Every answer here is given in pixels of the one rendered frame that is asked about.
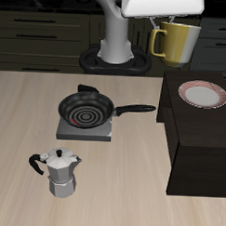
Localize yellow and white mug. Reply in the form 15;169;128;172
147;20;203;70

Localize white plate with red rim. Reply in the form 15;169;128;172
177;79;226;111

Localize dark grey stove plate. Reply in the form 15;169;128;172
55;114;113;143

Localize black frying pan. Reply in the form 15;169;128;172
57;90;157;132

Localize dark kitchen cupboards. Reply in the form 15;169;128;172
0;0;226;82

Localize dark wooden cabinet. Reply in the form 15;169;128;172
153;70;226;199

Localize silver moka pot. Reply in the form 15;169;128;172
27;146;84;199

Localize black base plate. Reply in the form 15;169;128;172
78;42;153;73

